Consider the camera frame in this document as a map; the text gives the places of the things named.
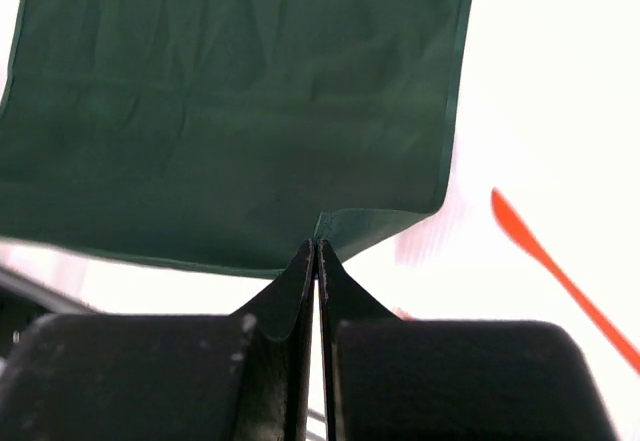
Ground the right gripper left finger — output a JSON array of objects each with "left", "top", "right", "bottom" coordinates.
[{"left": 1, "top": 240, "right": 314, "bottom": 440}]

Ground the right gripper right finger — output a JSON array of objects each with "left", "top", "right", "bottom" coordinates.
[{"left": 317, "top": 241, "right": 615, "bottom": 440}]

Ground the dark green cloth napkin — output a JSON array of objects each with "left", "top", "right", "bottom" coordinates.
[{"left": 1, "top": 0, "right": 471, "bottom": 278}]

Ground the orange plastic knife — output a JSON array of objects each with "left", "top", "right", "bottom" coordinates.
[{"left": 491, "top": 188, "right": 639, "bottom": 373}]

